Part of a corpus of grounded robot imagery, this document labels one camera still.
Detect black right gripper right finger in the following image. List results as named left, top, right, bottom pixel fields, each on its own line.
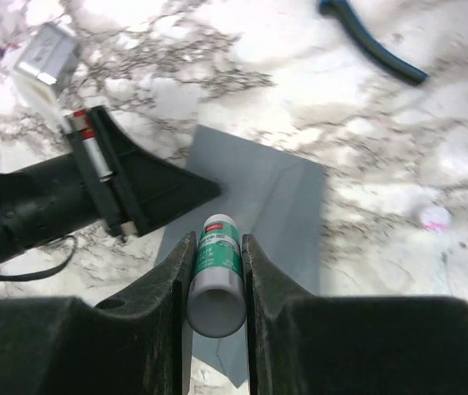
left=242, top=235, right=468, bottom=394

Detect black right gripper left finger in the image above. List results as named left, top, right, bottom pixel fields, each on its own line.
left=0, top=233, right=196, bottom=394

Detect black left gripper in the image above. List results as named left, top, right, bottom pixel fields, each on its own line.
left=0, top=106, right=221, bottom=264

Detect green white glue stick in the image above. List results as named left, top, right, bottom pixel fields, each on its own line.
left=186, top=214, right=246, bottom=338

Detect grey envelope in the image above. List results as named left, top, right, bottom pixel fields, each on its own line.
left=157, top=126, right=345, bottom=394

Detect white glue stick cap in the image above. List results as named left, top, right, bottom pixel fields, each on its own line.
left=418, top=206, right=452, bottom=232

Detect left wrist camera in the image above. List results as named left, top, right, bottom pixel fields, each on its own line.
left=2, top=22, right=81, bottom=131

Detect blue handled pliers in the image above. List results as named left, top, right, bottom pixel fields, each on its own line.
left=317, top=0, right=429, bottom=86

